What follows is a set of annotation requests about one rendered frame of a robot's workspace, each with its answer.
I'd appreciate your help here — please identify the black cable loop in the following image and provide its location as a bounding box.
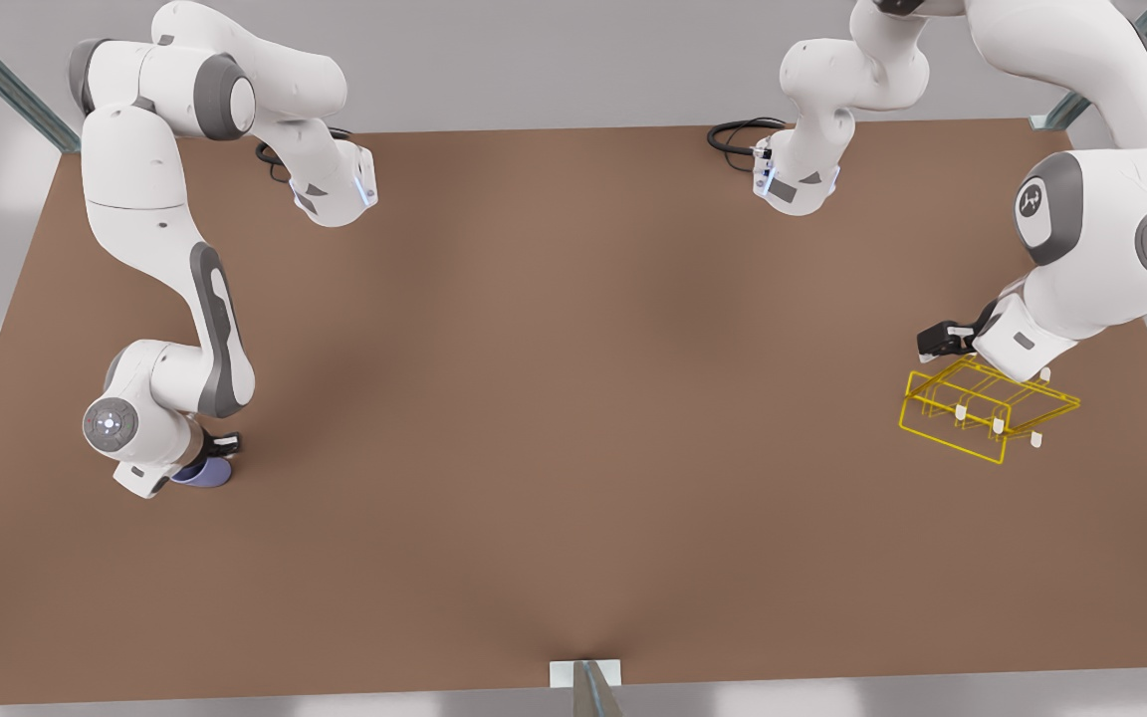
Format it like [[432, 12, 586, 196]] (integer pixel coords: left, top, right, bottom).
[[255, 127, 355, 186], [706, 118, 790, 176]]

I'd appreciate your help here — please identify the purple cup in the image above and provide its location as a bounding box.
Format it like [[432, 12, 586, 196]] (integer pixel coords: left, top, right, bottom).
[[171, 454, 233, 491]]

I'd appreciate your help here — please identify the yellow wire cup holder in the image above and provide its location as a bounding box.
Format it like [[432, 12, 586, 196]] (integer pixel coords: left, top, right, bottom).
[[898, 356, 1081, 466]]

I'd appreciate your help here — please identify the silver frame post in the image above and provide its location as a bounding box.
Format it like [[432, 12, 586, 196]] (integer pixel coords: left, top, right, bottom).
[[1030, 0, 1147, 132], [0, 8, 83, 154], [548, 658, 624, 717]]

